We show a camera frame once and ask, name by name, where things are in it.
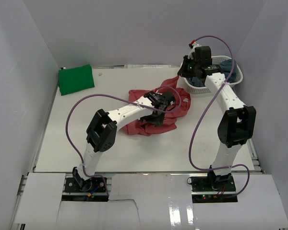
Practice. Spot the white plastic basket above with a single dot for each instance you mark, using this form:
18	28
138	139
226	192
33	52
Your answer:
195	87

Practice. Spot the blue t shirt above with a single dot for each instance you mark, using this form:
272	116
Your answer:
226	68

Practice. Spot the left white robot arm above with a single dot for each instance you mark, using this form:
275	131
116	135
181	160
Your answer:
102	130

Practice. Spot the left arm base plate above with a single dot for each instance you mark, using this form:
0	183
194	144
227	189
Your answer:
94	190

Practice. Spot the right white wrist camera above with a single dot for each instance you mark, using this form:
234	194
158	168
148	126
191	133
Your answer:
193	45

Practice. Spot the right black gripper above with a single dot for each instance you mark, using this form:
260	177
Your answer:
183	72

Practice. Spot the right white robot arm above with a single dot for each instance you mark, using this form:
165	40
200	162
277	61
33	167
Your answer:
237	123

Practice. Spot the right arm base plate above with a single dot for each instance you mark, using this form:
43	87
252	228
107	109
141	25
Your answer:
203	192

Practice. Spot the folded green t shirt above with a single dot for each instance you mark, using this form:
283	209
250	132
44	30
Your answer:
75	79

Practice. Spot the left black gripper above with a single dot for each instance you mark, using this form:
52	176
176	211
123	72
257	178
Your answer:
157	121

